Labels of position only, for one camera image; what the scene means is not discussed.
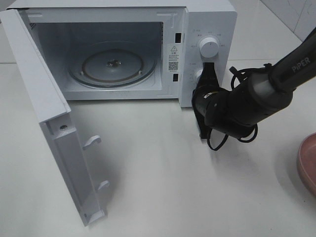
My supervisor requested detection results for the upper white round knob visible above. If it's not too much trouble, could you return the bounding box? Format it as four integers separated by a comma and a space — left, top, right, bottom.
198, 36, 219, 58

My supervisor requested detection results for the white round knob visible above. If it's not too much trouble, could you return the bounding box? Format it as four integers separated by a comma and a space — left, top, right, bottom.
193, 69, 202, 88
198, 36, 219, 58

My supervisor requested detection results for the pink round plate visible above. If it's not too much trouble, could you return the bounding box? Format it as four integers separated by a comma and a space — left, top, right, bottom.
297, 133, 316, 197

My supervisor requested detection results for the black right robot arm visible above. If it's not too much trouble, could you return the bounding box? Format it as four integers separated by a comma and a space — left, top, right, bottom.
192, 30, 316, 140

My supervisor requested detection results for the white microwave oven body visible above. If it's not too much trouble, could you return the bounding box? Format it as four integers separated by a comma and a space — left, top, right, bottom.
6, 0, 237, 107

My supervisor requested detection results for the lower white round knob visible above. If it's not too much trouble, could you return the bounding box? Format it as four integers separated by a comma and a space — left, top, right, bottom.
193, 69, 202, 88

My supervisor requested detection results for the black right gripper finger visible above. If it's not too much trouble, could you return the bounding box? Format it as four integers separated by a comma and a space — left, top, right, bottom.
200, 62, 218, 84

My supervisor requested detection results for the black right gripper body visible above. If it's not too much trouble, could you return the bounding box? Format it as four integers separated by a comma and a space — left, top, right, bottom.
192, 76, 219, 139

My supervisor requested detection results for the glass microwave turntable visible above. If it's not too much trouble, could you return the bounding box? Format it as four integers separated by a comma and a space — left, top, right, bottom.
69, 48, 157, 88

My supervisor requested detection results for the white microwave door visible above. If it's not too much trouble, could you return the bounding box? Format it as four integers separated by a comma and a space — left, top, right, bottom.
0, 9, 105, 226

